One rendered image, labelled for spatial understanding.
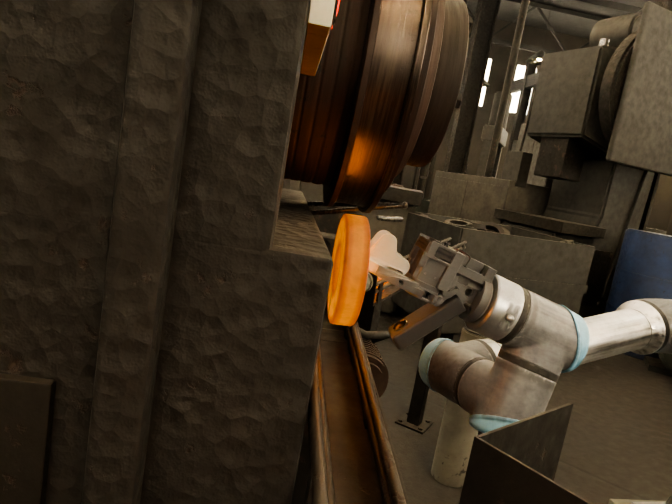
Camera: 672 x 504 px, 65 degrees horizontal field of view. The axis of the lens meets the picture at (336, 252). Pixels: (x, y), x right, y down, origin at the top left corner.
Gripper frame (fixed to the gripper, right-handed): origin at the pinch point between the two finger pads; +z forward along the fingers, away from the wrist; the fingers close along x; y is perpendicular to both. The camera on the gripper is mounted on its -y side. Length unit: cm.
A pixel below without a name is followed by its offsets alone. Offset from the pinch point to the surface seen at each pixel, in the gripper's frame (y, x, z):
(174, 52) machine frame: 12.2, 30.5, 24.4
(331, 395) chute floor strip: -17.9, 5.2, -5.2
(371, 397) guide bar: -12.5, 14.4, -7.2
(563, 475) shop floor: -52, -93, -124
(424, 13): 32.5, 2.5, 5.7
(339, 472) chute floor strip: -19.3, 21.0, -5.5
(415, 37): 29.6, 1.8, 5.3
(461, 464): -56, -77, -78
